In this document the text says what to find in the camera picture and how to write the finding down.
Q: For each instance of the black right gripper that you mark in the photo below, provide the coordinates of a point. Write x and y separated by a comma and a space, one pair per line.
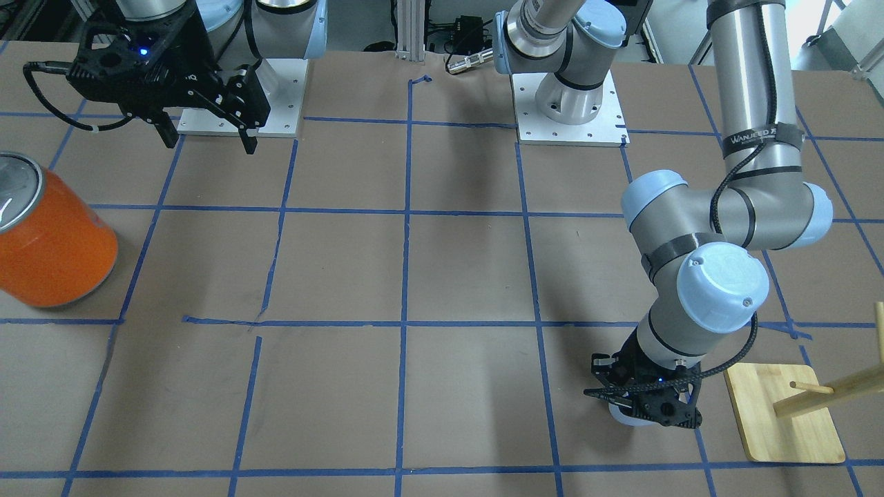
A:
191, 56

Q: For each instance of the aluminium frame post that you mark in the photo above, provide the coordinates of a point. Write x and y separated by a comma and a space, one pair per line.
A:
410, 30

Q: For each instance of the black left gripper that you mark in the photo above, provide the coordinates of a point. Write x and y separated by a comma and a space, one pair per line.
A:
627, 360

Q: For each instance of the wooden mug tree stand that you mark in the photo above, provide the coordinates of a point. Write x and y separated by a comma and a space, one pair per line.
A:
783, 412

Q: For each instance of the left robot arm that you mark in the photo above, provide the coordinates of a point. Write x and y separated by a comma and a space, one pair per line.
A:
697, 244

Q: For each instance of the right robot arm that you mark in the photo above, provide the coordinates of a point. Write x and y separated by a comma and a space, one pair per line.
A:
254, 33

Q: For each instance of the orange can container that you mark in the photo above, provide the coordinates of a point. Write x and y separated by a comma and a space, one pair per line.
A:
54, 248

